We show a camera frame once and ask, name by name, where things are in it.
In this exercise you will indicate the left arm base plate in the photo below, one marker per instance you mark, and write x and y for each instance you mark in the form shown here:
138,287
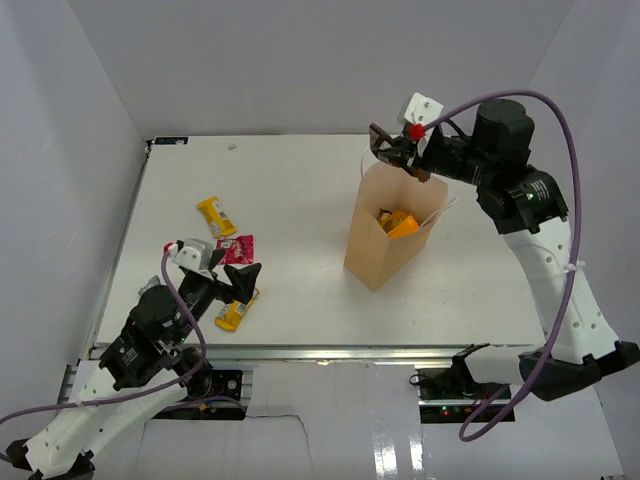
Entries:
223,401

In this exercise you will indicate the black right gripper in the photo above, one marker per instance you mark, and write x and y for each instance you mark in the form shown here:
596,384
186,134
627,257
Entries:
414,152

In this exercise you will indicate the large orange gummy bag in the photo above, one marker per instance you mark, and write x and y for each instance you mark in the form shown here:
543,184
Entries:
397,223

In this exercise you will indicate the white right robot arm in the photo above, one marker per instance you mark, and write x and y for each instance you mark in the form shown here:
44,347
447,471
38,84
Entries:
529,212

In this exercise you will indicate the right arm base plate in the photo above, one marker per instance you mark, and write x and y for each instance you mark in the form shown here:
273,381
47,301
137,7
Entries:
442,401

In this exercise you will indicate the brown paper bag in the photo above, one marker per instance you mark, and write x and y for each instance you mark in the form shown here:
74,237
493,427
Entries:
371,255

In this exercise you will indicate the aluminium table frame rail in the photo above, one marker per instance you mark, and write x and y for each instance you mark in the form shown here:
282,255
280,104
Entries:
331,353

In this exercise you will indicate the pink red candy packet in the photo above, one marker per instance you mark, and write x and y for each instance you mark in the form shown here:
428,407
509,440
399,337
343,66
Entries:
238,251

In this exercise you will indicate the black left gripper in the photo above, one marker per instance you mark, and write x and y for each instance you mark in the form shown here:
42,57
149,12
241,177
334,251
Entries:
243,278

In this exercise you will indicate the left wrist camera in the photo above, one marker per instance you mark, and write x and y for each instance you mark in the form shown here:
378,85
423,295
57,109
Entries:
190,254

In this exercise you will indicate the small yellow snack packet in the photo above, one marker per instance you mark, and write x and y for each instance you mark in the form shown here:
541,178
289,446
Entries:
216,218

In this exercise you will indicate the blue label sticker left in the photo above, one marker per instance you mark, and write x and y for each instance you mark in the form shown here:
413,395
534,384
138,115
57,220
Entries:
171,141

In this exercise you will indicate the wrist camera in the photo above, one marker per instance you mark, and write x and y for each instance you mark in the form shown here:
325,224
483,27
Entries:
190,254
416,113

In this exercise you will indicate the yellow snack bar wrapper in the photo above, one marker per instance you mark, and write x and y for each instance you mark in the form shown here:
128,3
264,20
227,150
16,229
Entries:
231,315

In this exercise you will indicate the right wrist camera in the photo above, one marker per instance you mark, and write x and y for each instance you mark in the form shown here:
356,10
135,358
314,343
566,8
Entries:
416,113

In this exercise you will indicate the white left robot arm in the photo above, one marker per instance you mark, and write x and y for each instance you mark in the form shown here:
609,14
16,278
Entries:
157,362

